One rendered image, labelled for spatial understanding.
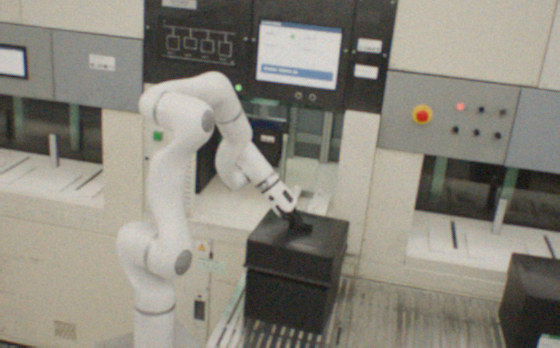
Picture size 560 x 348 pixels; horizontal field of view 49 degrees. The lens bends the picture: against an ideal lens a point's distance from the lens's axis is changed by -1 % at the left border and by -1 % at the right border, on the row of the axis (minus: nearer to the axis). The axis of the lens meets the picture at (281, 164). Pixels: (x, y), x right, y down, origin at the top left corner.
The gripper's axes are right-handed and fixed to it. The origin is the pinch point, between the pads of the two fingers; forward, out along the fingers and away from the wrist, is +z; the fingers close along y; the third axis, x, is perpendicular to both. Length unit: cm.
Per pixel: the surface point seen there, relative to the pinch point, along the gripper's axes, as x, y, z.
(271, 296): 17.5, -13.7, 12.8
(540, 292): -50, 0, 60
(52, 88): 57, 18, -93
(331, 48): -37, 29, -39
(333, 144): 16, 117, 0
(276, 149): 26, 78, -18
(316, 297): 4.5, -13.8, 20.6
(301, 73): -23, 28, -38
